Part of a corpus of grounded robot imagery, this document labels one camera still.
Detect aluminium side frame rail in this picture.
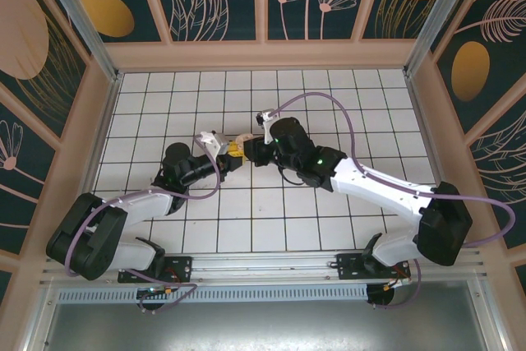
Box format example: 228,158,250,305
23,280,58,351
464,276,510,351

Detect grey slotted cable duct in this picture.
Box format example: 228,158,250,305
57,284,368,303

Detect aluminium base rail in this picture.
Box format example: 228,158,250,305
40,252,490,286

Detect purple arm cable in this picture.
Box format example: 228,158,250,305
274,92,517,311
65,136,223,315

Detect aluminium corner post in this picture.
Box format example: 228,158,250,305
35,0,123,83
403,0,492,77

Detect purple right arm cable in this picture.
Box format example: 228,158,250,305
274,92,517,311

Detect grey metal sheet panel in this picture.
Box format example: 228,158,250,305
40,301,494,351

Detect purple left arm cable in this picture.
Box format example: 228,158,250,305
65,136,223,315

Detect red black base wires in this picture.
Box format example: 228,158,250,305
137,267,184,299
384,269,413,291

